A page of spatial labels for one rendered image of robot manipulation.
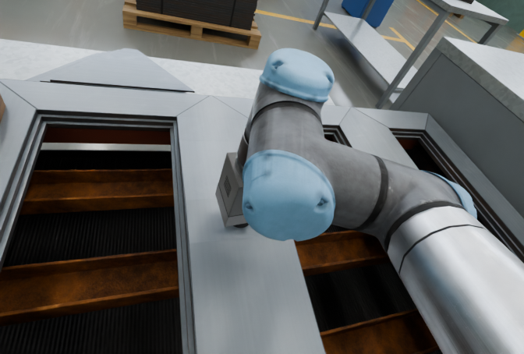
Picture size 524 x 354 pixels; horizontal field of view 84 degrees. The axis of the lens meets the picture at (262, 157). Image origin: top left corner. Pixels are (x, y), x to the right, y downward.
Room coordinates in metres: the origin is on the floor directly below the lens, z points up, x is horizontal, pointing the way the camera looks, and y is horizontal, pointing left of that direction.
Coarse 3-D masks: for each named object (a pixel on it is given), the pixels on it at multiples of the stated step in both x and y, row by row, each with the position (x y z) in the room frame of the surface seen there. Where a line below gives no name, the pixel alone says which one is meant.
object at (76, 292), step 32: (128, 256) 0.20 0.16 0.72; (160, 256) 0.23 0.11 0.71; (320, 256) 0.39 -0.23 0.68; (352, 256) 0.43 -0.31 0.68; (384, 256) 0.44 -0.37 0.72; (0, 288) 0.09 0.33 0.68; (32, 288) 0.11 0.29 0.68; (64, 288) 0.13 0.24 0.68; (96, 288) 0.15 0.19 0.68; (128, 288) 0.17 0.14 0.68; (160, 288) 0.19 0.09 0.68; (0, 320) 0.05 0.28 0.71; (32, 320) 0.07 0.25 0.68
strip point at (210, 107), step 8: (208, 96) 0.60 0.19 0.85; (200, 104) 0.55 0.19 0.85; (208, 104) 0.57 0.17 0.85; (216, 104) 0.58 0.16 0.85; (224, 104) 0.59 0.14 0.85; (184, 112) 0.50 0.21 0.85; (192, 112) 0.51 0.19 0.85; (200, 112) 0.53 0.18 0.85; (208, 112) 0.54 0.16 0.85; (216, 112) 0.55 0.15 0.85; (224, 112) 0.56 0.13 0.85; (232, 112) 0.57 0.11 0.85
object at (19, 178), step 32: (32, 128) 0.31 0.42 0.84; (96, 128) 0.39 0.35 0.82; (128, 128) 0.42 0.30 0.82; (160, 128) 0.45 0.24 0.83; (32, 160) 0.26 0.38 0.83; (448, 160) 0.77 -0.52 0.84; (0, 224) 0.14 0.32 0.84; (0, 256) 0.10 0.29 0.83; (192, 320) 0.12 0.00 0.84; (192, 352) 0.08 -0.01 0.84
